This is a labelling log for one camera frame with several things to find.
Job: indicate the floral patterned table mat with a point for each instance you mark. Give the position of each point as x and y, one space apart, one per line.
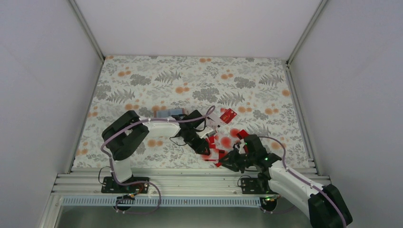
255 88

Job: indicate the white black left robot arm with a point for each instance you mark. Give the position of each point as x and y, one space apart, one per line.
124 136

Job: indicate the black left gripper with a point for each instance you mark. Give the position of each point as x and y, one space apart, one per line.
200 147

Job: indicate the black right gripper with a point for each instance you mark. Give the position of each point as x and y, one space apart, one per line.
232 161

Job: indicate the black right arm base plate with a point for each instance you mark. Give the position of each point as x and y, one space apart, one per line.
250 186

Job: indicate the perforated grey cable duct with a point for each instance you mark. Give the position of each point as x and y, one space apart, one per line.
144 201

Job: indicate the aluminium rail frame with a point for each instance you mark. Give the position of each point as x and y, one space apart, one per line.
170 182

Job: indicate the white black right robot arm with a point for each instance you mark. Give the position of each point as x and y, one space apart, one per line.
322 204

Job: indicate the tan leather card holder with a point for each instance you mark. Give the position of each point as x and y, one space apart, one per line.
169 112

